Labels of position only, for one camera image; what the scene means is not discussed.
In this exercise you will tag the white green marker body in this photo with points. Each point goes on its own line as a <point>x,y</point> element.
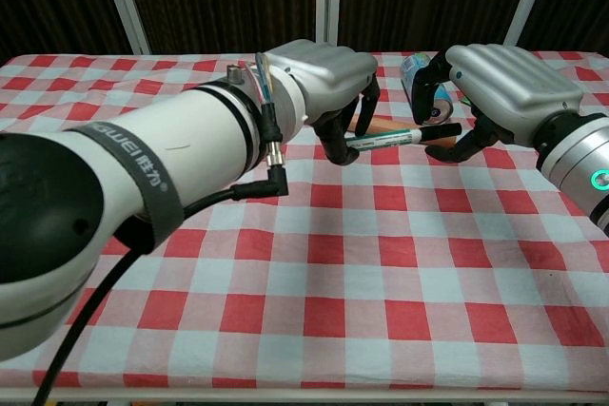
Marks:
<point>385,139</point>

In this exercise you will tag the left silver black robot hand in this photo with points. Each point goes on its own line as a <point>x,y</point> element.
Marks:
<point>328,71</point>

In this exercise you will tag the green snack packet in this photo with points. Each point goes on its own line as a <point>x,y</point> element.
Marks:
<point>465,99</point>

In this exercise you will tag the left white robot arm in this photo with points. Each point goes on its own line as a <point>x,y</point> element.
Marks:
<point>200,130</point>

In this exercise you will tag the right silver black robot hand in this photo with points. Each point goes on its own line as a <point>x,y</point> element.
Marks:
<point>514,78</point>

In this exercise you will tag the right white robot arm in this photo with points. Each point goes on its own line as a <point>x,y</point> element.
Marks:
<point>578,159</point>

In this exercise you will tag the blue printed drink can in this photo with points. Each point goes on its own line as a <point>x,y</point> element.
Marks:
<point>407,68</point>

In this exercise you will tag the wooden rolling stick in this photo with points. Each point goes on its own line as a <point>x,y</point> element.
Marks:
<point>386,123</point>

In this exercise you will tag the black marker cap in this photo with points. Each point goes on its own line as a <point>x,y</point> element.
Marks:
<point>440,132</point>

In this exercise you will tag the red white checkered tablecloth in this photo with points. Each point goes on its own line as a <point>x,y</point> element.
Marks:
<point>333,258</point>

